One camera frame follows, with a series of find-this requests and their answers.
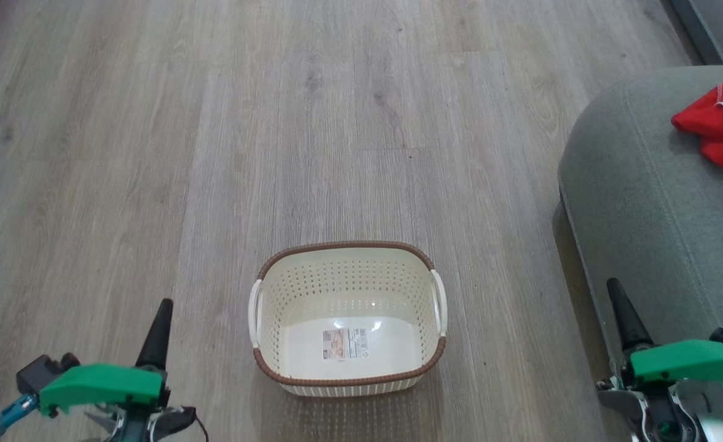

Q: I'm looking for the red and white garment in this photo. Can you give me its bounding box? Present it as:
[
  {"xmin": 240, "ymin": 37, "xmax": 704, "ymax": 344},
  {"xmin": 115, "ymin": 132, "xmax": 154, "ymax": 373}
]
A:
[{"xmin": 671, "ymin": 71, "xmax": 723, "ymax": 180}]

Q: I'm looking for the cream perforated plastic laundry basket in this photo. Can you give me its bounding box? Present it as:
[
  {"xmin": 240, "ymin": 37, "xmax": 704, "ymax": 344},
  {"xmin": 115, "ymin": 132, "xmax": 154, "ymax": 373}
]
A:
[{"xmin": 248, "ymin": 241, "xmax": 448, "ymax": 397}]

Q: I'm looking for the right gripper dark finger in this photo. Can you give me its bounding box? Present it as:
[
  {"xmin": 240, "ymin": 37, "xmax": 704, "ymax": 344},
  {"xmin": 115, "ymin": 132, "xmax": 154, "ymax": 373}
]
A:
[{"xmin": 606, "ymin": 277, "xmax": 654, "ymax": 355}]

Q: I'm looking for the grey fabric sofa seat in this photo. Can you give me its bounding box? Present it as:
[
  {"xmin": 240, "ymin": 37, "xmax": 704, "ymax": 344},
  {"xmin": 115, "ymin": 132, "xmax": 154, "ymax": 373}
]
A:
[{"xmin": 557, "ymin": 64, "xmax": 723, "ymax": 442}]

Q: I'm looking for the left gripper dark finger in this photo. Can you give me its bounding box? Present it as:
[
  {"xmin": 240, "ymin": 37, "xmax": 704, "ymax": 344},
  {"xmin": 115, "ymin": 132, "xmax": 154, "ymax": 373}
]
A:
[{"xmin": 135, "ymin": 298, "xmax": 174, "ymax": 371}]

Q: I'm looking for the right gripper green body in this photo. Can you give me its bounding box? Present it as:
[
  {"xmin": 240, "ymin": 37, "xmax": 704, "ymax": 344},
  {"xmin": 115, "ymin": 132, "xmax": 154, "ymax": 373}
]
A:
[{"xmin": 629, "ymin": 339, "xmax": 723, "ymax": 392}]

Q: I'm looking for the printed label sticker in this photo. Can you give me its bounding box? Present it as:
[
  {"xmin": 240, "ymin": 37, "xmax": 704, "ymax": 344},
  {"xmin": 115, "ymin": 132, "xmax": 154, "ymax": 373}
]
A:
[{"xmin": 322, "ymin": 328, "xmax": 369, "ymax": 362}]

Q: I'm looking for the dark grey furniture edge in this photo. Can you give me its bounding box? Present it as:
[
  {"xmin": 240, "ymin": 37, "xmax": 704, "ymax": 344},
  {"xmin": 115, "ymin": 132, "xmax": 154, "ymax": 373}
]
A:
[{"xmin": 661, "ymin": 0, "xmax": 723, "ymax": 66}]

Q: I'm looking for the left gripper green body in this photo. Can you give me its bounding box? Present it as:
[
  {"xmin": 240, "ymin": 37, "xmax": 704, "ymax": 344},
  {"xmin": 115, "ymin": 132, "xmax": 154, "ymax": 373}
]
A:
[{"xmin": 39, "ymin": 363, "xmax": 165, "ymax": 418}]

